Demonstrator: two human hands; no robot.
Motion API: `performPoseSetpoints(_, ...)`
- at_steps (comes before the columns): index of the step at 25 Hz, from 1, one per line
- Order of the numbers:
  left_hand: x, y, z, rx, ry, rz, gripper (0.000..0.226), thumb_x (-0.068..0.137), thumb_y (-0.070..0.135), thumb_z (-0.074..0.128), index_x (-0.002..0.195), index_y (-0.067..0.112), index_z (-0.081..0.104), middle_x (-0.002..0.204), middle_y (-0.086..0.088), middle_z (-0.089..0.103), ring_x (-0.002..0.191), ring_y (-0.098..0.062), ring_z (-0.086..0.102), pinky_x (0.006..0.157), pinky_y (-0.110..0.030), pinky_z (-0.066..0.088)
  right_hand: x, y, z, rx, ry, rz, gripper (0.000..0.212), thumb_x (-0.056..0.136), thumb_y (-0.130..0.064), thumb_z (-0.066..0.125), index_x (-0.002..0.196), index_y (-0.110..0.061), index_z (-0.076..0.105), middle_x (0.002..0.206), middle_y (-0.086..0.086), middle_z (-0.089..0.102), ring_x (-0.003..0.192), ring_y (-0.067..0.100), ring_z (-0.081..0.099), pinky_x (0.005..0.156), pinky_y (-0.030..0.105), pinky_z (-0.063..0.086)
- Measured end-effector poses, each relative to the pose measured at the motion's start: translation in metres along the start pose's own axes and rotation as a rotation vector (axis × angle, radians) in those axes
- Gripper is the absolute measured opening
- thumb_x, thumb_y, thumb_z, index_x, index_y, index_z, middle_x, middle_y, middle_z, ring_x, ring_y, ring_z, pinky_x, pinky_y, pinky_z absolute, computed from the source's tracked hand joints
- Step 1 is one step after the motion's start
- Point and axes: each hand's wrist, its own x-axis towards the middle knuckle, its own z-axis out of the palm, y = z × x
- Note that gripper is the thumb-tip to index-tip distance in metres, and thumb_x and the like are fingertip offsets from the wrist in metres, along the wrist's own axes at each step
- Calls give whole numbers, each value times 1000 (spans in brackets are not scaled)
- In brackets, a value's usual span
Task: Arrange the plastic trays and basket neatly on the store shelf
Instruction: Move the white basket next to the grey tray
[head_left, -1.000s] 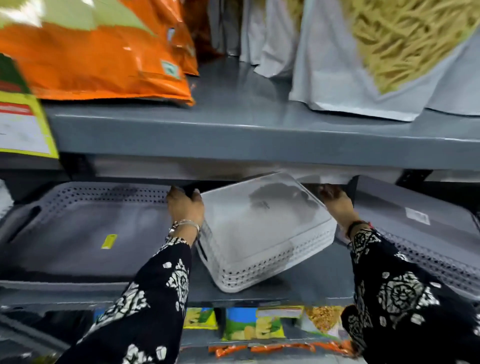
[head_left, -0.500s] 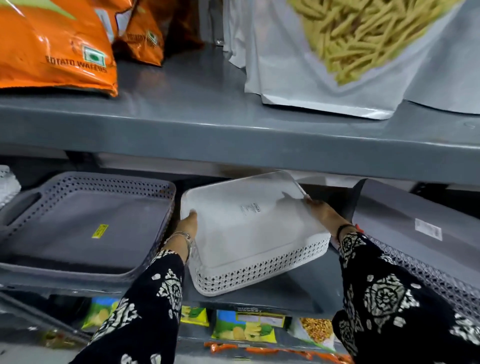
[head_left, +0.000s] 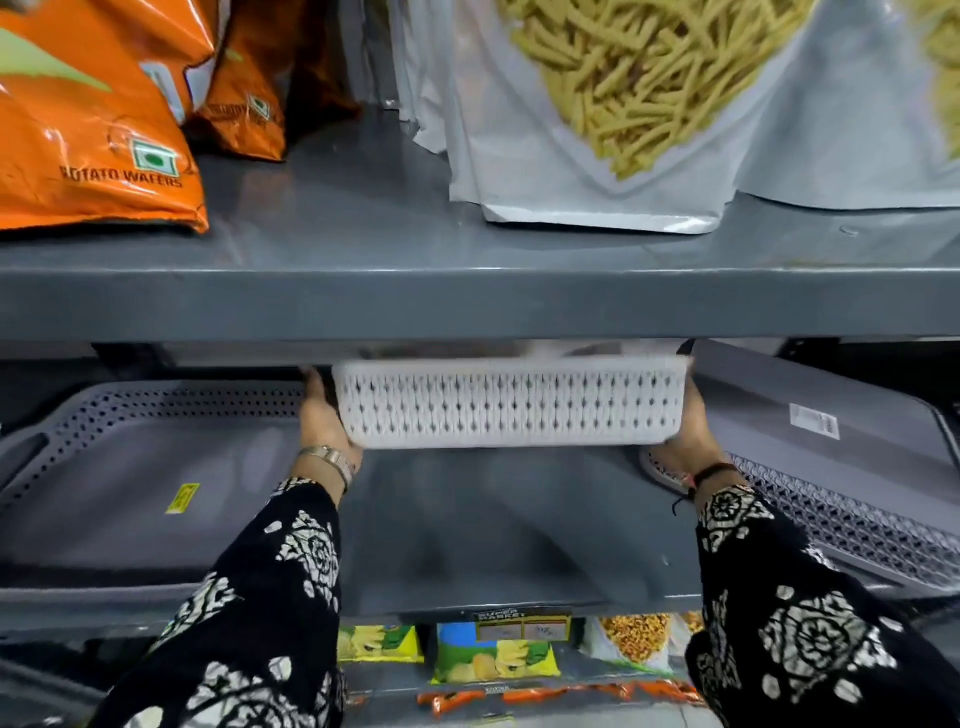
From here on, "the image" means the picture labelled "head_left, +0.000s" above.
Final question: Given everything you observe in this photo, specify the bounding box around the shelf price label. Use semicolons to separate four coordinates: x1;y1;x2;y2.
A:
474;607;573;645

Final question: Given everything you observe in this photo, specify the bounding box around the black and red wrist thread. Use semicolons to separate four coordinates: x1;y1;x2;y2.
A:
670;462;744;517

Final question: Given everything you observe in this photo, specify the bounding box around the grey metal shelf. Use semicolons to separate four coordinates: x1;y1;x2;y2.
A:
0;442;960;635
0;105;960;345

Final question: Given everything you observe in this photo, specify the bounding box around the small orange chips bag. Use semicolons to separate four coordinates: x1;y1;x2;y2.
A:
184;0;361;164

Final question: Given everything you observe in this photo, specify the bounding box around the large orange chips bag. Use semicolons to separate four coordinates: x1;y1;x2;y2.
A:
0;0;220;235

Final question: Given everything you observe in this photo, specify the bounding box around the person's left forearm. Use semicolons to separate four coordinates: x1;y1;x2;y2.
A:
88;448;365;728

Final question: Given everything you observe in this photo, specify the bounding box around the white pouch of yellow sticks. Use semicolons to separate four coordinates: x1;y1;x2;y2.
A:
388;0;822;236
736;0;960;212

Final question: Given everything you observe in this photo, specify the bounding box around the row of orange snack packets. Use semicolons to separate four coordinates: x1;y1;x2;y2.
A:
416;679;706;720

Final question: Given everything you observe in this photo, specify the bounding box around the person's left hand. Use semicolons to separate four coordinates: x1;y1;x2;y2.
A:
297;366;365;480

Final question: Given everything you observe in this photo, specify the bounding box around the silver wristwatch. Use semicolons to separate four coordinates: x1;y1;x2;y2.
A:
297;445;357;493

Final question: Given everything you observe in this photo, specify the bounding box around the white perforated plastic basket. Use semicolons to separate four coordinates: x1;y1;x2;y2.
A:
332;354;691;450

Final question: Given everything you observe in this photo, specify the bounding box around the clear packet of yellow snack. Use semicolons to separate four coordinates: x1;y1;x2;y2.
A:
579;613;675;675

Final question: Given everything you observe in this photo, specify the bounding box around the yellow green snack packet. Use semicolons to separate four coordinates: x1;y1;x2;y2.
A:
336;625;426;665

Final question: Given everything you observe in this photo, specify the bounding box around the person's right forearm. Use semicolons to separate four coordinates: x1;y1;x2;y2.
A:
684;463;960;728

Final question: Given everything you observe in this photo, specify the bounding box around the blue green chips packet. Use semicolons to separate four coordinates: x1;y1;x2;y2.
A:
430;622;562;686

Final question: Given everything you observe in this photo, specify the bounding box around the grey perforated plastic tray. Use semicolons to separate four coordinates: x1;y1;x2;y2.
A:
0;379;310;610
639;339;960;601

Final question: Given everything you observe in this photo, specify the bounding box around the person's right hand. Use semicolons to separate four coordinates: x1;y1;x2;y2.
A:
649;365;727;490

